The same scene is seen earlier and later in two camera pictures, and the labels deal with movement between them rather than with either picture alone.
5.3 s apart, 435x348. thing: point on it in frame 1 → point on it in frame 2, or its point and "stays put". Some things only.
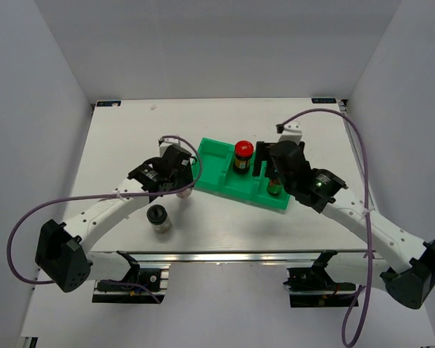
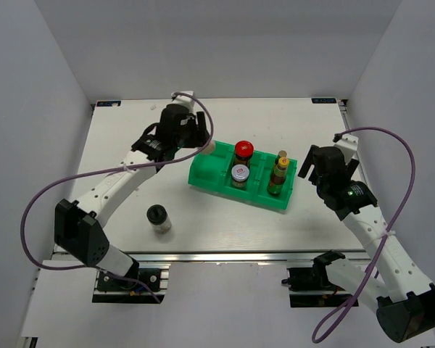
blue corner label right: [325, 100] stays put
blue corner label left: [109, 103] stays put
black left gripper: [185, 178] → [199, 136]
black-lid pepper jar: [159, 219] stays put
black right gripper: [262, 154] → [308, 162]
